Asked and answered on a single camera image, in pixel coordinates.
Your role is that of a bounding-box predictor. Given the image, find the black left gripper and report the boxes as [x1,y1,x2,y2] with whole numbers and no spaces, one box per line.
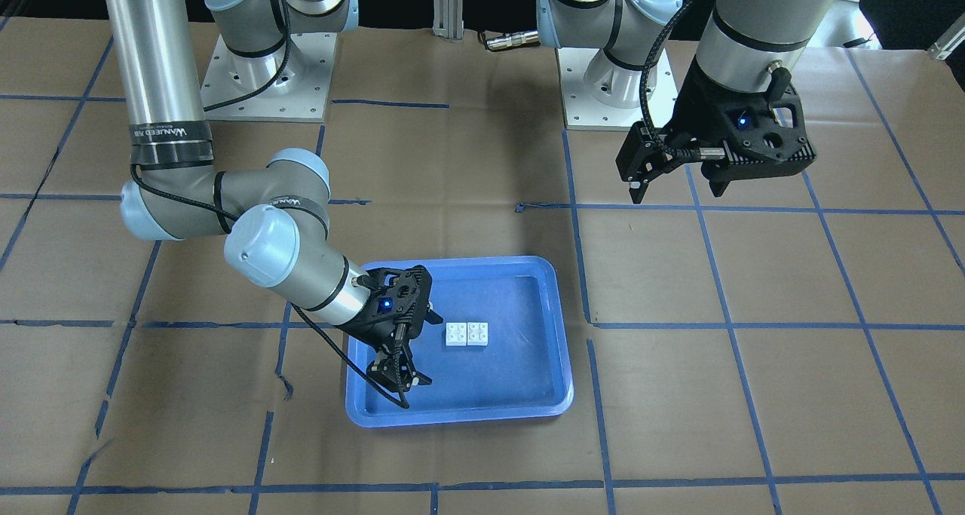
[616,67,817,204]

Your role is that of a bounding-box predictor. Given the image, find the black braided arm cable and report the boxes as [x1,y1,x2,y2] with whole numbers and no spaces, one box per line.
[290,304,412,410]

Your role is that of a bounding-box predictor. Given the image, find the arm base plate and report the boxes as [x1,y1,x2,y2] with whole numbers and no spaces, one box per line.
[201,32,340,123]
[556,48,678,131]

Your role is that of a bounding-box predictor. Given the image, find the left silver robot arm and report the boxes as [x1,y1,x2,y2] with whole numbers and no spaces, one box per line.
[535,0,834,203]

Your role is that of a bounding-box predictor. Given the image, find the aluminium frame post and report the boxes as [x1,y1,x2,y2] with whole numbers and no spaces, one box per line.
[432,0,464,43]

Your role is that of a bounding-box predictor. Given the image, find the white block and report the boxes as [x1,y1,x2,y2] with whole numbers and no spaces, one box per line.
[466,322,489,347]
[444,322,467,347]

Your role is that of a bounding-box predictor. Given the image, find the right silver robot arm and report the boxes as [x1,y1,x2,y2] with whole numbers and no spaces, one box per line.
[106,0,442,407]

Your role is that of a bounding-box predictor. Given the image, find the blue plastic tray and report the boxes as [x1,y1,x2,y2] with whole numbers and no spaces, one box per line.
[345,255,574,427]

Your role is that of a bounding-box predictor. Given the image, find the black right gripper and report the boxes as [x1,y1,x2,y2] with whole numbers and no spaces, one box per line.
[342,265,444,394]

